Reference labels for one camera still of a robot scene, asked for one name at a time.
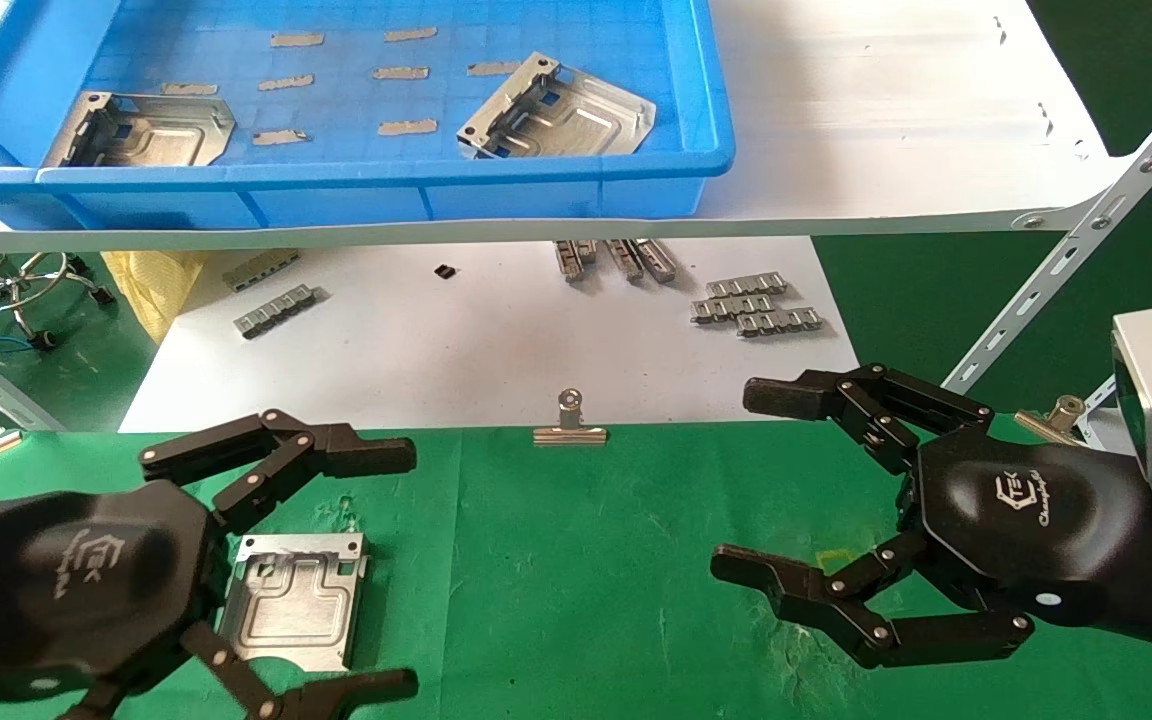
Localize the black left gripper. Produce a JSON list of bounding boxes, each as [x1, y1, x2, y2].
[[0, 480, 234, 701]]

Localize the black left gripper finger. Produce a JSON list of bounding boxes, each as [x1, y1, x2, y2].
[[56, 620, 420, 720], [139, 408, 418, 531]]

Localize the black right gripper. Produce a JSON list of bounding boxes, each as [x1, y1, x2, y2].
[[711, 363, 1152, 669]]

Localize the stamped sheet metal bracket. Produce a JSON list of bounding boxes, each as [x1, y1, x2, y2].
[[219, 533, 369, 673], [41, 91, 237, 169], [456, 52, 657, 161]]

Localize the silver binder clip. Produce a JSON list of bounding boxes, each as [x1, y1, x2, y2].
[[533, 389, 609, 447]]

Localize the brass coloured binder clip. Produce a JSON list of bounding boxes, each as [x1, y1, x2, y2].
[[1014, 395, 1087, 446]]

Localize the blue plastic tray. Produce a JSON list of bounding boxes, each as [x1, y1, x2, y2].
[[0, 0, 737, 231]]

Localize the yellow plastic bag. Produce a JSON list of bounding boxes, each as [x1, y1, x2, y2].
[[101, 250, 207, 346]]

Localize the chrome stool base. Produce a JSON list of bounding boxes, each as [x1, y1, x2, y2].
[[0, 252, 117, 351]]

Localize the white perforated shelf strut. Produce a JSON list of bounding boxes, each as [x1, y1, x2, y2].
[[936, 60, 1152, 401]]

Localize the grey metal frame beam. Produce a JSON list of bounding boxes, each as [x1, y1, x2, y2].
[[0, 325, 67, 433]]

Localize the short white perforated rail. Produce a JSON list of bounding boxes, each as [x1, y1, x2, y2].
[[1076, 375, 1125, 451]]

